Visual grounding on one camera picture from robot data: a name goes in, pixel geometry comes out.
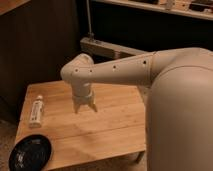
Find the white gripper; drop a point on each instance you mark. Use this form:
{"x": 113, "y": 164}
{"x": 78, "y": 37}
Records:
{"x": 84, "y": 100}

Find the white plastic bottle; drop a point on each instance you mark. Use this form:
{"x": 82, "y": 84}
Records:
{"x": 35, "y": 119}

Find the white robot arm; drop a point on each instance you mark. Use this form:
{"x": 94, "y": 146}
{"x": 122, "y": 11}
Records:
{"x": 179, "y": 107}

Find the black ceramic bowl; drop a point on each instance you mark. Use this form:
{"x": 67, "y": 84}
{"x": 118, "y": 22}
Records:
{"x": 31, "y": 153}

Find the long wooden beam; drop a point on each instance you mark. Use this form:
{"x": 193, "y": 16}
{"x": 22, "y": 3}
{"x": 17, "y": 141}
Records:
{"x": 95, "y": 47}

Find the metal pole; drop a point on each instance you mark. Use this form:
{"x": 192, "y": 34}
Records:
{"x": 90, "y": 32}

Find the wooden shelf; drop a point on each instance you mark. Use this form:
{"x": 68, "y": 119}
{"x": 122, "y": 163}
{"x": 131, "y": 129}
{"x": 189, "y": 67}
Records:
{"x": 186, "y": 8}

